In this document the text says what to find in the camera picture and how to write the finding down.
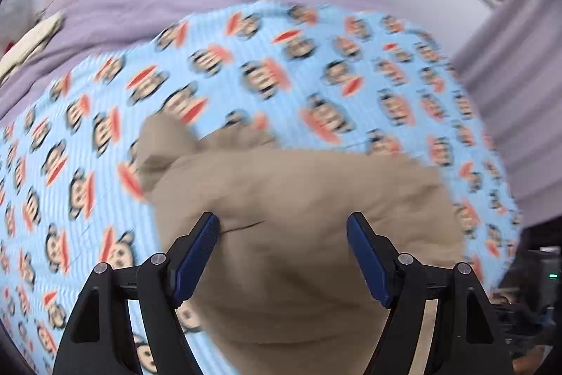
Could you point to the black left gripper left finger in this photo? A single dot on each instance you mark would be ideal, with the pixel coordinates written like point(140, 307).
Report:
point(98, 338)

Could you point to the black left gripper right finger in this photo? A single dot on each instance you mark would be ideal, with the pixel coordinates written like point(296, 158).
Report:
point(466, 338)

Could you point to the khaki puffer jacket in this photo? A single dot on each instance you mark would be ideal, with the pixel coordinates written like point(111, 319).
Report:
point(282, 292)

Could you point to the purple curtain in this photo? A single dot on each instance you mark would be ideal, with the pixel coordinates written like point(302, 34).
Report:
point(511, 68)

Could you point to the cream folded garment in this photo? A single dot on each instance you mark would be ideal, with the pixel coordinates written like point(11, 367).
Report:
point(31, 44)

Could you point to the blue monkey print blanket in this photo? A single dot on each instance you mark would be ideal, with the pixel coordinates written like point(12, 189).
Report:
point(320, 77)

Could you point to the white round cushion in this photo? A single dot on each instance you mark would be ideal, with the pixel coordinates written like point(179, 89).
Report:
point(17, 17)

